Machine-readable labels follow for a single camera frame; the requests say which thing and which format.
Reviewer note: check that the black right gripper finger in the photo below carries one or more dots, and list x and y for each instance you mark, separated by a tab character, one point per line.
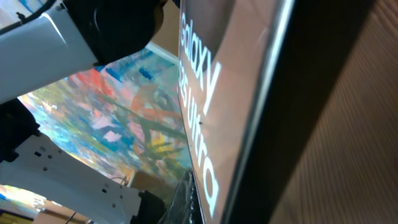
185	207

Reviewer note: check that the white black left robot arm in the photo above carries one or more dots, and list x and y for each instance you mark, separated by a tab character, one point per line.
38	54

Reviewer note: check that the colourful painted board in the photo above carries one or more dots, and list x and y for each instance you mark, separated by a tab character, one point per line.
130	129

